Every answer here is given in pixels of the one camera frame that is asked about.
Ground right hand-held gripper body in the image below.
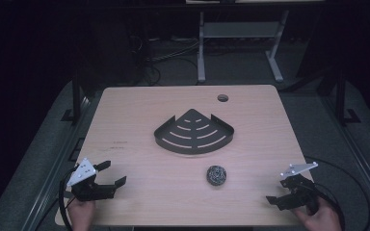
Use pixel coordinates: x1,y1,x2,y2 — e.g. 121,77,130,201
278,161,320,216

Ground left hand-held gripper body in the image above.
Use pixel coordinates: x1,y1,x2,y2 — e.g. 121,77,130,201
66,157,117,203

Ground person's left hand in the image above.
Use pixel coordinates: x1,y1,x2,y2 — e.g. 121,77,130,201
66,198,96,231

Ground person's right hand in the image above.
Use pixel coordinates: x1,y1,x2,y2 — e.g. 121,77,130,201
293,195,343,231

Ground steel wool scouring ball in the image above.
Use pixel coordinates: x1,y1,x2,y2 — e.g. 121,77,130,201
205,165,228,187

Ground black metal corner shelf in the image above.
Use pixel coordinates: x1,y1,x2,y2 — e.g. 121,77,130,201
153,108,235,156

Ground grey metal stand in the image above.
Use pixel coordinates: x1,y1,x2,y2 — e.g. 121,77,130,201
197,9,291,84

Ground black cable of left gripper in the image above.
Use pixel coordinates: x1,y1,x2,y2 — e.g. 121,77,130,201
58,166,80,231

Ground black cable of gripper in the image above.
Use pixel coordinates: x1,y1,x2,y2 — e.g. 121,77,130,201
58,166,80,231
303,155,370,231

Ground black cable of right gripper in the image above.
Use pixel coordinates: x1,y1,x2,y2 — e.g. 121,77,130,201
303,155,370,231

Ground black frame post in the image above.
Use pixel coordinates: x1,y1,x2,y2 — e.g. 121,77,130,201
333,65,362,127
61,68,86,123

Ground bundle of floor cables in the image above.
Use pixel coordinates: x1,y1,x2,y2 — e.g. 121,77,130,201
128,34,200,87

